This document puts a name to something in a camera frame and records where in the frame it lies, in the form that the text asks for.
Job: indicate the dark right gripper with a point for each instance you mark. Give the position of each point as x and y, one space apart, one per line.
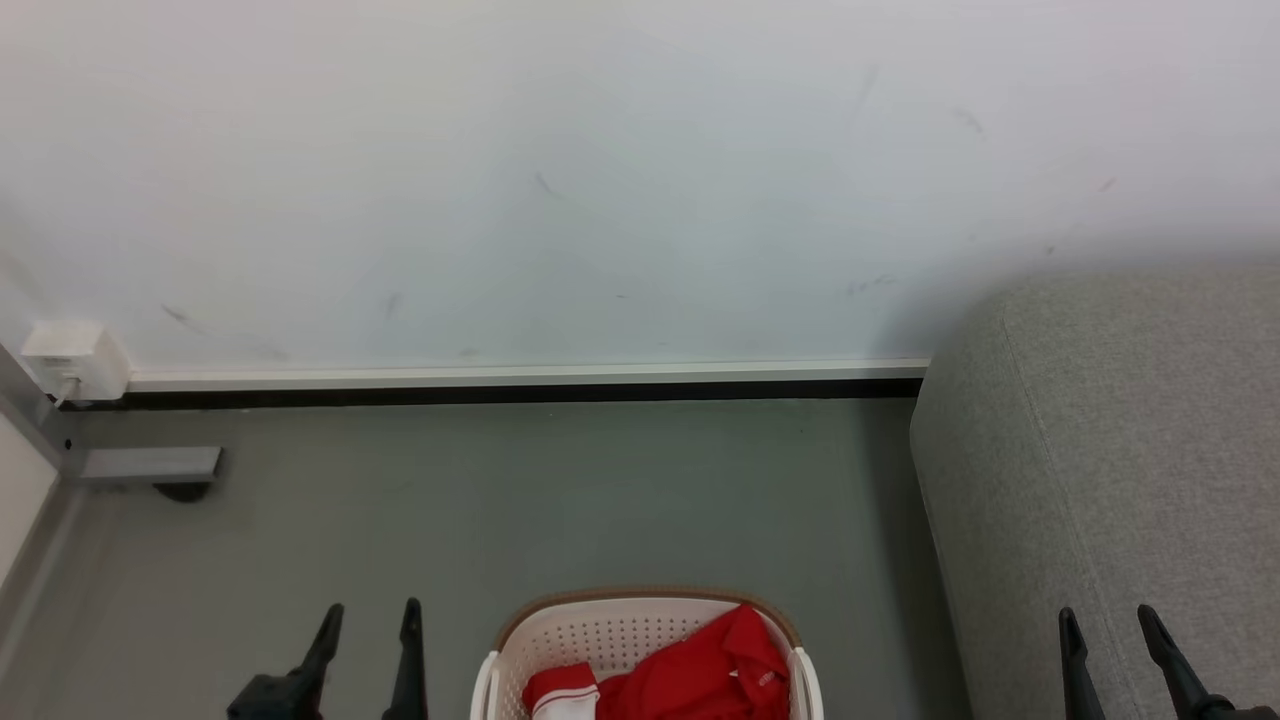
1245 714

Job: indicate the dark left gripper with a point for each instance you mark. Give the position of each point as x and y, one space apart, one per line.
270 700

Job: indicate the red shorts white stripe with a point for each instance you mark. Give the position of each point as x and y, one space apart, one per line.
560 692

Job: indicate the red basketball jersey black lettering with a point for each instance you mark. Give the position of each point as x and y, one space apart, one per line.
700 675

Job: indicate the white perforated laundry basket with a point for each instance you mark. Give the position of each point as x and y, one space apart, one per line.
600 630

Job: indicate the grey fabric sofa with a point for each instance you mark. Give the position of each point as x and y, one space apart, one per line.
1120 480

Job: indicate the white and black baseboard strip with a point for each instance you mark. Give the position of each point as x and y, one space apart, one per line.
500 384

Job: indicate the grey metal frame with foot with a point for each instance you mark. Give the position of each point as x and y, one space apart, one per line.
140 464

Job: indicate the white wall outlet box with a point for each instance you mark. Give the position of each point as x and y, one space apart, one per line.
80 355

